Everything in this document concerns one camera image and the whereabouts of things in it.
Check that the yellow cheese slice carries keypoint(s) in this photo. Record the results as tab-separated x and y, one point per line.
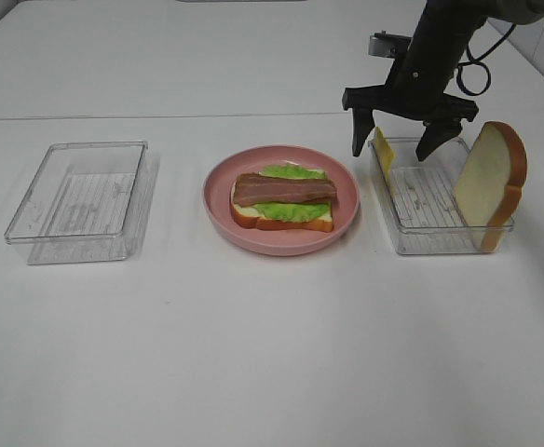
384	152

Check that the red bacon strip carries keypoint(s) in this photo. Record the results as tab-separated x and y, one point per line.
313	191

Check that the bread slice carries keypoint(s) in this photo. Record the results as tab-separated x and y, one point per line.
248	217
489	187

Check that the clear plastic tray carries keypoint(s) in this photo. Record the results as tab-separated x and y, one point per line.
418	201
88	202

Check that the green lettuce leaf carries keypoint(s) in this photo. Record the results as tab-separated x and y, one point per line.
294	212

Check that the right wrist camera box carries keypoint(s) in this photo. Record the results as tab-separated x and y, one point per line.
386	45

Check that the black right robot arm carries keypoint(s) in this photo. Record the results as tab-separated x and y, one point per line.
459	20

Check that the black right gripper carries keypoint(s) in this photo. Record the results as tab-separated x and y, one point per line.
414	89

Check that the pink round plate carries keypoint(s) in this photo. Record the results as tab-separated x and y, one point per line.
286	242

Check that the brown bacon strip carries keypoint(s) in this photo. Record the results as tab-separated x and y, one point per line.
251	188

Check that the clear left plastic tray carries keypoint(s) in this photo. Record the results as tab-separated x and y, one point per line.
88	202

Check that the clear right plastic tray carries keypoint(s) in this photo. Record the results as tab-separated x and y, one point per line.
418	201

